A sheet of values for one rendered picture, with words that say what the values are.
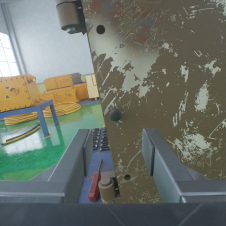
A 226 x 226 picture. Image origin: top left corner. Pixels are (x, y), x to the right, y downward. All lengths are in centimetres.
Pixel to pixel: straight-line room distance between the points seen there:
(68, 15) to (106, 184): 30
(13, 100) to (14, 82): 35
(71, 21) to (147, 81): 15
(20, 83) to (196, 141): 322
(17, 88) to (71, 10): 315
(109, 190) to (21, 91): 314
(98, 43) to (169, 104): 15
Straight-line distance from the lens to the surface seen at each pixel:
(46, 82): 952
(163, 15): 28
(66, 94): 643
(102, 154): 80
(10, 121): 564
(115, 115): 25
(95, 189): 55
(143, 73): 26
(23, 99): 339
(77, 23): 27
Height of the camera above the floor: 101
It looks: 15 degrees down
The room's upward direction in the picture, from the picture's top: 11 degrees counter-clockwise
